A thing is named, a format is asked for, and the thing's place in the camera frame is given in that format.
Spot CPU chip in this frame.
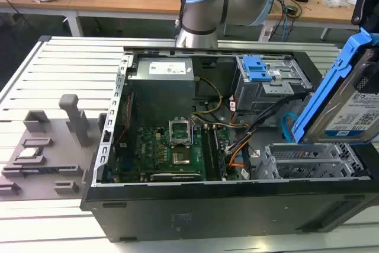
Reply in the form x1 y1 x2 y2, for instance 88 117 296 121
18 148 40 159

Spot grey disk bay cage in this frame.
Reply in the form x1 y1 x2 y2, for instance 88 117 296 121
231 55 314 112

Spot blue SATA wire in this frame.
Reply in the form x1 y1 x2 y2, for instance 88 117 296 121
280 112 297 142

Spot green motherboard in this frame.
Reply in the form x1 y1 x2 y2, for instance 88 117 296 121
114 122 237 182

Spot blue disk bay latch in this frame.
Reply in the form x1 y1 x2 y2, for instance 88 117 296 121
241 55 272 82

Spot grey optical drive cage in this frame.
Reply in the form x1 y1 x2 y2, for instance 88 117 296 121
251 142 372 181

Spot black disk power wire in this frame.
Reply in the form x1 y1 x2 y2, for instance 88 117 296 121
242 92 312 159

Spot grey power supply unit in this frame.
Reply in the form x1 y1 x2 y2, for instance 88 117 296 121
126 57 195 100

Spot orange SATA wire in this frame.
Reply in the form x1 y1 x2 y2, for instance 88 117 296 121
228 143 249 168

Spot grey parts rack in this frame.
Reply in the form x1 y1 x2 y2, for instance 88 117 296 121
0 94 108 201

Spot hard disk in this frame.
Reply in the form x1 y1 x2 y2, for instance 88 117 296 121
291 27 379 144

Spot black RAM stick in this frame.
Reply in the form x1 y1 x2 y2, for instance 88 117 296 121
3 165 78 175

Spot black open PC case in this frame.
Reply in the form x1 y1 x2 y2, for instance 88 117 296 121
80 46 379 243

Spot yellow black power wires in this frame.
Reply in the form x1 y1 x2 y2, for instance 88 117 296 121
191 76 223 116

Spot black graphics card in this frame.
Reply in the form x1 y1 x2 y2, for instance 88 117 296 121
149 171 205 181

